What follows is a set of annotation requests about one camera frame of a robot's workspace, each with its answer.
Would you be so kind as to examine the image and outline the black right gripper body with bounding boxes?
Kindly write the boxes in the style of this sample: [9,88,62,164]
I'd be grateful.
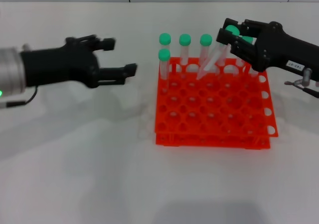
[245,21,319,83]

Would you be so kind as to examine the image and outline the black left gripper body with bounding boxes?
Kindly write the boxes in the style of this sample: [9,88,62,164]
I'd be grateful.
[19,36,102,90]

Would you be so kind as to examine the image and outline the orange test tube rack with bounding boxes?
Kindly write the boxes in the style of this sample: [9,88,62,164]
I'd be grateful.
[155,57,280,150]

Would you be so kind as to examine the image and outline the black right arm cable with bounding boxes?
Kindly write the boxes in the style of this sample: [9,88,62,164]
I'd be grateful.
[284,68,319,97]

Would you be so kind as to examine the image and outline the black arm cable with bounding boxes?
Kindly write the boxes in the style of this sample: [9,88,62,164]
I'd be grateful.
[0,86,38,111]
[284,68,319,97]

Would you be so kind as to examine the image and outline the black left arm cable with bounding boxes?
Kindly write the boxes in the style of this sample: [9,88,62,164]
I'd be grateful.
[0,86,38,111]

